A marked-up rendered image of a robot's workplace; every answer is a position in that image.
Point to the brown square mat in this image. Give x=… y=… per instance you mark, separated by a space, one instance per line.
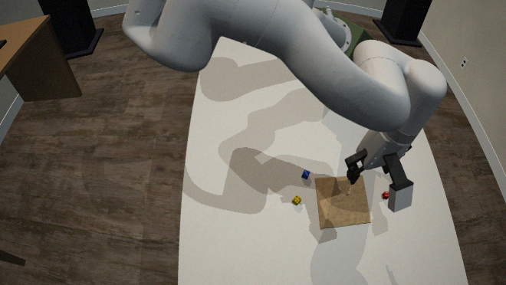
x=340 y=203

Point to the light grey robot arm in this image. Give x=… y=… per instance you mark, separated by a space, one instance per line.
x=189 y=30

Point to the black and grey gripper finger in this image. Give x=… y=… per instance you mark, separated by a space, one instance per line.
x=385 y=168
x=354 y=173

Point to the blue die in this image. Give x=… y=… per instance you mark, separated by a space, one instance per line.
x=305 y=174

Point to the yellow die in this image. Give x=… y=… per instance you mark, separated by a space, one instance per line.
x=296 y=200

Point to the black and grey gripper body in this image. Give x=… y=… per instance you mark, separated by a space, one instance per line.
x=378 y=144

